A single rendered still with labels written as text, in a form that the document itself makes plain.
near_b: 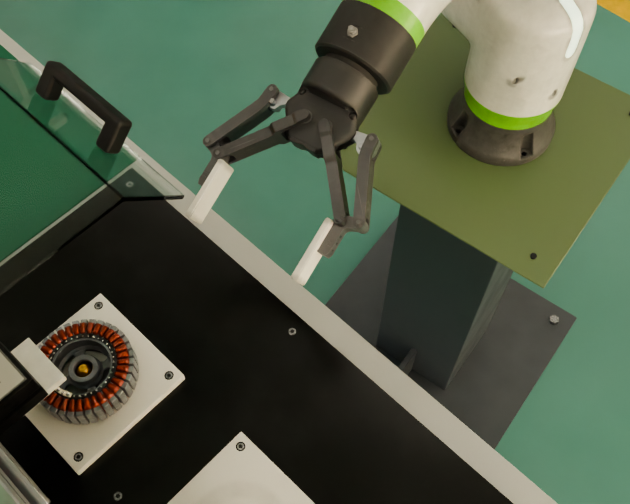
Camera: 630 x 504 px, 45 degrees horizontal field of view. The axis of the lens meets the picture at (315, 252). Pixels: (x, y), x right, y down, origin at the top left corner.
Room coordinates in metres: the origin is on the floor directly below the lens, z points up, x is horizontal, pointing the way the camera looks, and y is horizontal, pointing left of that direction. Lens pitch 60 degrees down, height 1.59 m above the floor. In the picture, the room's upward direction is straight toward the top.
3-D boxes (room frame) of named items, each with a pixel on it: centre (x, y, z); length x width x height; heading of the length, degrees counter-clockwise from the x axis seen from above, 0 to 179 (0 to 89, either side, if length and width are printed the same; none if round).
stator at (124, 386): (0.31, 0.25, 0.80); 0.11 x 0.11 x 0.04
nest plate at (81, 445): (0.31, 0.25, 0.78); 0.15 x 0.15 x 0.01; 46
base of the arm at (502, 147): (0.75, -0.28, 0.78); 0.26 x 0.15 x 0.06; 155
